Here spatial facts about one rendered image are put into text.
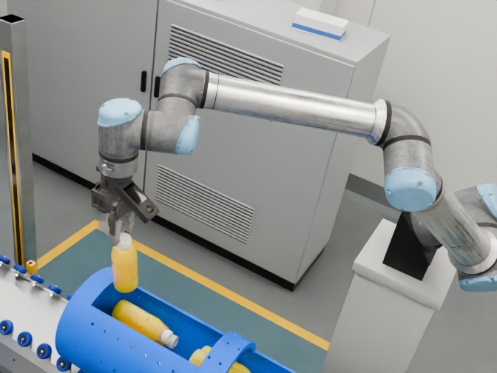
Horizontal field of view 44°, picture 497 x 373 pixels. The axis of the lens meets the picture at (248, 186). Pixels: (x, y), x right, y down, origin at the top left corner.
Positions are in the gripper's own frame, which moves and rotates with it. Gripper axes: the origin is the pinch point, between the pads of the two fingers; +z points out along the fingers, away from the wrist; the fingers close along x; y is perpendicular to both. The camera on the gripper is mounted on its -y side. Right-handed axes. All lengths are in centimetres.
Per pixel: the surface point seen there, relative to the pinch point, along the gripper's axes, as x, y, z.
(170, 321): -12.7, -8.5, 36.3
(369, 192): -279, -5, 139
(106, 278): -1.6, 6.4, 18.9
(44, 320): 0, 29, 49
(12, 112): -30, 69, 3
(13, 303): 0, 42, 49
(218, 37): -156, 66, 10
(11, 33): -30, 67, -25
